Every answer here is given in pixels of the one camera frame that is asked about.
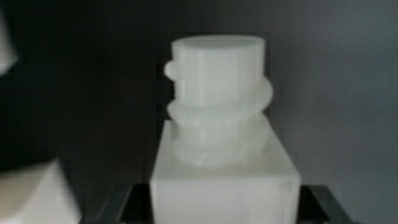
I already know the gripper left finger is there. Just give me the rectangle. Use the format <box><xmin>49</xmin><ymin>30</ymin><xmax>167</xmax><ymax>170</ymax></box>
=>
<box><xmin>87</xmin><ymin>184</ymin><xmax>149</xmax><ymax>224</ymax></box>

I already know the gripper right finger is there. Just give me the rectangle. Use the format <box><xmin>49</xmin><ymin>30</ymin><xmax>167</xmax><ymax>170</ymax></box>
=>
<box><xmin>298</xmin><ymin>185</ymin><xmax>355</xmax><ymax>224</ymax></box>

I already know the white chair back frame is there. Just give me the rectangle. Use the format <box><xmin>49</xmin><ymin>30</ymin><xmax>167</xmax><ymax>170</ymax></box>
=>
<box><xmin>0</xmin><ymin>160</ymin><xmax>81</xmax><ymax>224</ymax></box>

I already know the white chair leg with tag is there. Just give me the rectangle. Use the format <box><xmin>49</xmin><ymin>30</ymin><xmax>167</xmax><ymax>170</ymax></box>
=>
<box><xmin>149</xmin><ymin>35</ymin><xmax>300</xmax><ymax>224</ymax></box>

